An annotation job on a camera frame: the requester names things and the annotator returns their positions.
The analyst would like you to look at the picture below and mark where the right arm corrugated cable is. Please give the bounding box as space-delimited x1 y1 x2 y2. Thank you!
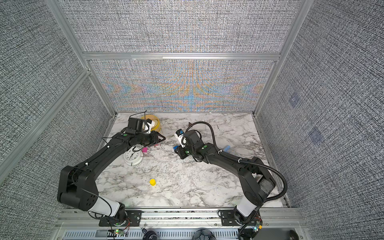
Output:
184 121 288 232

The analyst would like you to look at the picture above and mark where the white alarm clock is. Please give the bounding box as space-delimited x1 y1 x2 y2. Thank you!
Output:
123 150 144 167

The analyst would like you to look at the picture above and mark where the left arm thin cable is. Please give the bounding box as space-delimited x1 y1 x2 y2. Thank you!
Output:
71 167 113 220

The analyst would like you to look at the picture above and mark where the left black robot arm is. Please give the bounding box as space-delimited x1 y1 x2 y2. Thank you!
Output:
57 118 166 224

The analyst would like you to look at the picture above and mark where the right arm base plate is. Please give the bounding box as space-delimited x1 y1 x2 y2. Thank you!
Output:
218 210 241 227

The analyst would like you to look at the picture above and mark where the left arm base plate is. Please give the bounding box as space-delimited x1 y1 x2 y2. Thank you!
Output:
99 210 143 227

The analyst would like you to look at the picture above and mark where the yellow cylinder block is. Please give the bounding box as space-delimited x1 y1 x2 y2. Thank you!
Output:
150 179 157 186

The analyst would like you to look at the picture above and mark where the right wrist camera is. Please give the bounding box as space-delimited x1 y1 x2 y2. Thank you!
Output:
175 129 185 148

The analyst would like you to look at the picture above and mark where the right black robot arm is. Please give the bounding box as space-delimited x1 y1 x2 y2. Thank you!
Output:
174 129 276 225

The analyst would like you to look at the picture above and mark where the aluminium front rail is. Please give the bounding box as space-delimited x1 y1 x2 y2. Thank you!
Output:
54 208 307 230

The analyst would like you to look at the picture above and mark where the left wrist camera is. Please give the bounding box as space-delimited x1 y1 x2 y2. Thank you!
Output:
126 118 154 134

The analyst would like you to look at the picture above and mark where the yellow bamboo steamer basket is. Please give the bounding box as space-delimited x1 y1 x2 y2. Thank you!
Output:
141 115 161 132

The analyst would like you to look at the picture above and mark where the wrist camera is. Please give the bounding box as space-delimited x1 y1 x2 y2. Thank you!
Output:
175 129 185 148
126 118 154 134

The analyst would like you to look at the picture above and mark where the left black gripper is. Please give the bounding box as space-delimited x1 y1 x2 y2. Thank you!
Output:
136 130 166 147

